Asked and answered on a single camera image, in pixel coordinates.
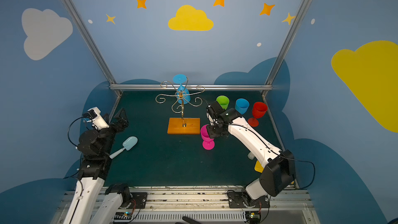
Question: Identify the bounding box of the magenta wine glass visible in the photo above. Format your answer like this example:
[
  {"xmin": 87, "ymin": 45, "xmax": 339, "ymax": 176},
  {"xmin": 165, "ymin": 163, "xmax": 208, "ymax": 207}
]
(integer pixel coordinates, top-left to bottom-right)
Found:
[{"xmin": 200, "ymin": 124, "xmax": 215, "ymax": 150}]

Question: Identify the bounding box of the light green wine glass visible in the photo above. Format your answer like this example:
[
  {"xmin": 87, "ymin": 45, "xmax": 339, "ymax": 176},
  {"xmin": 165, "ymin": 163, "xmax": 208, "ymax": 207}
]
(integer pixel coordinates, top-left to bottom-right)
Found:
[{"xmin": 216, "ymin": 95, "xmax": 230, "ymax": 110}]

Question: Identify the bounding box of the blue wine glass front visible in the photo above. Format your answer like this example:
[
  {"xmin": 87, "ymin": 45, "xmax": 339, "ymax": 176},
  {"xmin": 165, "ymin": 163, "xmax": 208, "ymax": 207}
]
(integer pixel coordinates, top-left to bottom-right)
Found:
[{"xmin": 235, "ymin": 99, "xmax": 250, "ymax": 115}]

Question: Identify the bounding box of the blue wine glass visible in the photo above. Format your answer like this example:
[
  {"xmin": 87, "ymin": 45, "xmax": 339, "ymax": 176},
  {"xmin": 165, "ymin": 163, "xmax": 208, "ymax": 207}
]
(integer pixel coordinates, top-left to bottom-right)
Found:
[
  {"xmin": 235, "ymin": 99, "xmax": 250, "ymax": 115},
  {"xmin": 173, "ymin": 74, "xmax": 191, "ymax": 104}
]

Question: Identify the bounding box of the red wine glass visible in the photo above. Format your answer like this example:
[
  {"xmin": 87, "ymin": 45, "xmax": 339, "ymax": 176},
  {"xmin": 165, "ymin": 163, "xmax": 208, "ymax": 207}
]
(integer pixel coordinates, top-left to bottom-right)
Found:
[{"xmin": 247, "ymin": 102, "xmax": 268, "ymax": 127}]

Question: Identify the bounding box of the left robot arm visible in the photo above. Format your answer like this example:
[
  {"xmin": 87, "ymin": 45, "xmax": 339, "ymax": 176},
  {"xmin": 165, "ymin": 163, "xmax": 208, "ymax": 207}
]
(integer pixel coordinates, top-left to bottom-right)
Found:
[{"xmin": 64, "ymin": 107, "xmax": 133, "ymax": 224}]

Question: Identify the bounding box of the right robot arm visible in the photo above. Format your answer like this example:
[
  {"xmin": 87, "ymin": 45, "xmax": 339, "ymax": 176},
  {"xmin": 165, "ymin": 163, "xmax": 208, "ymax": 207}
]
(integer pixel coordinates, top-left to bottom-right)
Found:
[{"xmin": 206, "ymin": 101, "xmax": 296, "ymax": 202}]

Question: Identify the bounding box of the wooden rack base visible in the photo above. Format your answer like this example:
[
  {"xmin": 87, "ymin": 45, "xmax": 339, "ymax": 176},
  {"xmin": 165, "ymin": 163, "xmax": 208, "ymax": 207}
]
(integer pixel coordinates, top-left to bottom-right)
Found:
[{"xmin": 167, "ymin": 118, "xmax": 201, "ymax": 135}]

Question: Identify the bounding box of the light blue spatula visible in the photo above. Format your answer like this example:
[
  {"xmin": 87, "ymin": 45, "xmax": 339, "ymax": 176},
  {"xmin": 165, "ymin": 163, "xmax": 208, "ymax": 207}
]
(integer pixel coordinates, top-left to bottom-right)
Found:
[{"xmin": 109, "ymin": 136, "xmax": 138, "ymax": 159}]

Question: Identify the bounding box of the yellow plastic piece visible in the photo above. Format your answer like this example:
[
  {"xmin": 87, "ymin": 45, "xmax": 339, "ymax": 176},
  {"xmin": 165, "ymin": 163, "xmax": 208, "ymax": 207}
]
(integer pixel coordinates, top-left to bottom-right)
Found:
[{"xmin": 254, "ymin": 161, "xmax": 264, "ymax": 173}]

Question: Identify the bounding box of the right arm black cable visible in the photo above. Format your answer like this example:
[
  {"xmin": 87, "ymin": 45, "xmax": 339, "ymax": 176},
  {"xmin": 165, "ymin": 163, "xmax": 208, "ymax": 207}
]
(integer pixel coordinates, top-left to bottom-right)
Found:
[{"xmin": 229, "ymin": 123, "xmax": 316, "ymax": 190}]

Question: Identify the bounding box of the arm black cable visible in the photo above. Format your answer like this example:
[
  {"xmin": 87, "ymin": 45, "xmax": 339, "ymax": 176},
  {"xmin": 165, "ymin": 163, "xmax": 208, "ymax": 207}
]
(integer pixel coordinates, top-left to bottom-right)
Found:
[
  {"xmin": 67, "ymin": 116, "xmax": 89, "ymax": 148},
  {"xmin": 229, "ymin": 123, "xmax": 316, "ymax": 190}
]

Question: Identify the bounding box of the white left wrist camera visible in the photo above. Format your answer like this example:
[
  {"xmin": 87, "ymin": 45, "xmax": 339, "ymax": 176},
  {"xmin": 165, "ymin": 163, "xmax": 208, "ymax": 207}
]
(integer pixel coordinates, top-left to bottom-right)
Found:
[{"xmin": 83, "ymin": 107, "xmax": 109, "ymax": 131}]

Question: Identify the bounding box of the aluminium frame rail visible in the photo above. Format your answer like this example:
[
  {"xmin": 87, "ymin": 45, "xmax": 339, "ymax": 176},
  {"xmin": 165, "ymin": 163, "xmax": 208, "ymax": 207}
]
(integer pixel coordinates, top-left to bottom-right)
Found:
[{"xmin": 109, "ymin": 84, "xmax": 273, "ymax": 91}]

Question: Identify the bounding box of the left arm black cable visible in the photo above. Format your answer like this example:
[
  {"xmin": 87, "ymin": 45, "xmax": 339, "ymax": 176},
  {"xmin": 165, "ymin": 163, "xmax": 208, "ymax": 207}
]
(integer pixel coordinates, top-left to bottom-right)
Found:
[{"xmin": 67, "ymin": 116, "xmax": 89, "ymax": 148}]

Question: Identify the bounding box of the gold wire glass rack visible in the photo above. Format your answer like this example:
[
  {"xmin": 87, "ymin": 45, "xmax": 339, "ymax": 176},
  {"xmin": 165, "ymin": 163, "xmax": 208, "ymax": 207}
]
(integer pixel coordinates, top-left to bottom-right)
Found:
[{"xmin": 155, "ymin": 74, "xmax": 206, "ymax": 134}]

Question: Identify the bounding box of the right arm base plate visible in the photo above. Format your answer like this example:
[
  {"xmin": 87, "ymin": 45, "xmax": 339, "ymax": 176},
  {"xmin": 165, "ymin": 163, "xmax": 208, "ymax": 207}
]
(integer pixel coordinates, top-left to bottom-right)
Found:
[{"xmin": 226, "ymin": 190, "xmax": 270, "ymax": 209}]

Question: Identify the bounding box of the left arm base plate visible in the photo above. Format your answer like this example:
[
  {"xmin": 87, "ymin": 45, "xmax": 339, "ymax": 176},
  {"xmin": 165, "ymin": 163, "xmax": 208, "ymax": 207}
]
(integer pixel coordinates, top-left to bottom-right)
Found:
[{"xmin": 120, "ymin": 192, "xmax": 148, "ymax": 209}]

